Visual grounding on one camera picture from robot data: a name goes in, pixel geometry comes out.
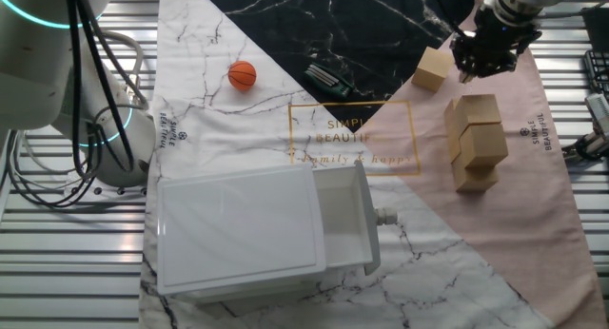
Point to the white plastic drawer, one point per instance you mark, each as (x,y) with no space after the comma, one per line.
(345,224)

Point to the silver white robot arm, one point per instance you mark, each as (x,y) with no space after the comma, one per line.
(33,58)

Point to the green holder with silver bits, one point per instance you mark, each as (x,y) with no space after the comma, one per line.
(328,81)

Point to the white plastic drawer cabinet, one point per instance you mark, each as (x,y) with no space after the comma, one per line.
(238,229)

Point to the small gray clamped device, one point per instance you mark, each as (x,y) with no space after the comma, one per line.
(600,112)

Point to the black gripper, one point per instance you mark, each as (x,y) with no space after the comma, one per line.
(497,44)

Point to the marble pink black cloth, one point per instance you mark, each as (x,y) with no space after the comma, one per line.
(476,253)

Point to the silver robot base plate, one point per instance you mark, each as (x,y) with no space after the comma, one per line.
(119,191)

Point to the black keyboard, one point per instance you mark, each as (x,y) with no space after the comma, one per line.
(598,72)

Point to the small orange basketball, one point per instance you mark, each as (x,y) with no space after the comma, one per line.
(242,76)

